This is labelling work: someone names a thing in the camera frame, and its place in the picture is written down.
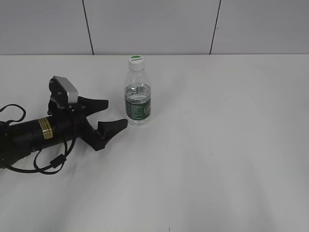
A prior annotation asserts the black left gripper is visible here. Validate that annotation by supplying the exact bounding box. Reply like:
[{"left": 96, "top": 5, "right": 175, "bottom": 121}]
[{"left": 47, "top": 96, "right": 128, "bottom": 151}]

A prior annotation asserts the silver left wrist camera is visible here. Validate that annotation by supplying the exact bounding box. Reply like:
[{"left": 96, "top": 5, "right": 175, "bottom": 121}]
[{"left": 49, "top": 76, "right": 78, "bottom": 109}]

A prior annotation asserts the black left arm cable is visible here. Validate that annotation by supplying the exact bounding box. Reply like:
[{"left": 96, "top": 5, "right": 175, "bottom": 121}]
[{"left": 0, "top": 104, "right": 76, "bottom": 174}]

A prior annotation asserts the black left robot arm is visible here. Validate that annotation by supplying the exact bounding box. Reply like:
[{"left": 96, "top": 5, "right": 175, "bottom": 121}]
[{"left": 0, "top": 97, "right": 128, "bottom": 175}]

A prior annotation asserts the white green bottle cap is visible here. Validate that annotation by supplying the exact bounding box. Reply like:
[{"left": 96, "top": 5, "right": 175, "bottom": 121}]
[{"left": 128, "top": 55, "right": 145, "bottom": 69}]

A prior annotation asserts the clear Cestbon water bottle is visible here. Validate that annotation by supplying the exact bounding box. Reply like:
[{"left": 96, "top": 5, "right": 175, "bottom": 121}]
[{"left": 124, "top": 65, "right": 151, "bottom": 126}]

